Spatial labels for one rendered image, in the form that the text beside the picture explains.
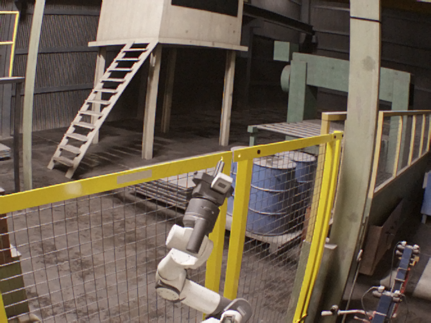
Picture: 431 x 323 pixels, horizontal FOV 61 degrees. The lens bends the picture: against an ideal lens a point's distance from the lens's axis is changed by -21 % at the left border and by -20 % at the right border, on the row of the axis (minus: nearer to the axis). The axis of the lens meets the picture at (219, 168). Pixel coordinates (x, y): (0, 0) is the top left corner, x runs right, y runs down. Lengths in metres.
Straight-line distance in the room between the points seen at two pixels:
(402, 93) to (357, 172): 8.05
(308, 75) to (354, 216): 9.19
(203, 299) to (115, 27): 9.49
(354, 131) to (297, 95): 9.15
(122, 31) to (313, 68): 5.22
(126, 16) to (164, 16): 1.26
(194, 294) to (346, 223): 1.87
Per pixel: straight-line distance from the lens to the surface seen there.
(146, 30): 9.69
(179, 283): 1.45
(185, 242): 1.23
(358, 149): 3.05
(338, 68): 11.72
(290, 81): 12.25
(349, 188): 3.11
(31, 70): 6.50
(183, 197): 6.47
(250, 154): 1.95
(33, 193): 1.23
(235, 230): 2.06
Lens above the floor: 2.22
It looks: 14 degrees down
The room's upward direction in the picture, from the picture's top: 5 degrees clockwise
